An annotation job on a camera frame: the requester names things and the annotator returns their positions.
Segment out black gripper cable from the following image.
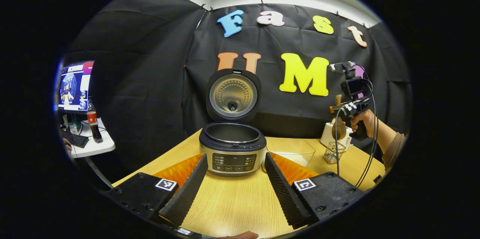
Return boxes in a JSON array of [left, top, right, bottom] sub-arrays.
[[334, 108, 341, 176], [354, 78, 379, 189]]

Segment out black keyboard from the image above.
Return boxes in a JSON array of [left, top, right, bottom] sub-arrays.
[[60, 130, 90, 149]]

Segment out wooden spoon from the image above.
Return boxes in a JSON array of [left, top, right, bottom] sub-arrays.
[[332, 95, 347, 141]]

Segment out computer monitor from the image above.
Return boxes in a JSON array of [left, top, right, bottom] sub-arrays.
[[57, 60, 95, 114]]

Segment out white side table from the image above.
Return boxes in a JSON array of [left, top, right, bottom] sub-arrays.
[[60, 117, 116, 189]]

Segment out dark grey rice cooker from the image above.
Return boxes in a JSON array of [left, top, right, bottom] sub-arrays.
[[199, 68, 267, 177]]

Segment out black backdrop cloth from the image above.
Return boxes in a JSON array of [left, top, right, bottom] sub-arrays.
[[62, 0, 413, 174]]

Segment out clear plastic container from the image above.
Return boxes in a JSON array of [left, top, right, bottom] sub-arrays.
[[264, 138, 315, 167]]

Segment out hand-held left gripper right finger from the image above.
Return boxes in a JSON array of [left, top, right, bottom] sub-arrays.
[[264, 152, 364, 230]]

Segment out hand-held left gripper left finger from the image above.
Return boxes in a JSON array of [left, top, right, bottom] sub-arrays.
[[101, 153, 209, 228]]

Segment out white toaster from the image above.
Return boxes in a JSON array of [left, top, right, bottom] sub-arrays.
[[320, 121, 353, 149]]

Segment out red label cola bottle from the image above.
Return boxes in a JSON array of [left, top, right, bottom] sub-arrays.
[[86, 111, 104, 144]]

